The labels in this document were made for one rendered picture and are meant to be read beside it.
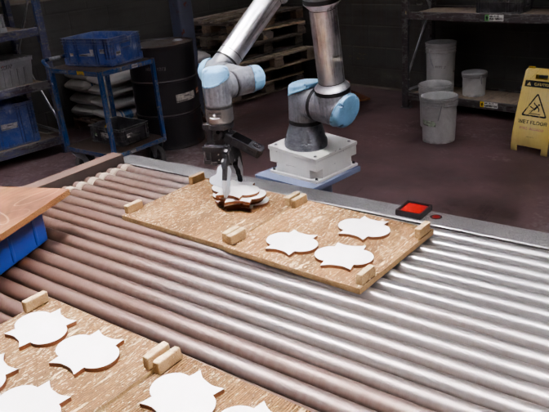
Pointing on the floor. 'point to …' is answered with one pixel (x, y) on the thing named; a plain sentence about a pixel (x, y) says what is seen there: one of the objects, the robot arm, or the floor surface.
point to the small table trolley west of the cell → (88, 148)
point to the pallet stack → (274, 44)
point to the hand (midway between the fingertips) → (235, 189)
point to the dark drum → (170, 91)
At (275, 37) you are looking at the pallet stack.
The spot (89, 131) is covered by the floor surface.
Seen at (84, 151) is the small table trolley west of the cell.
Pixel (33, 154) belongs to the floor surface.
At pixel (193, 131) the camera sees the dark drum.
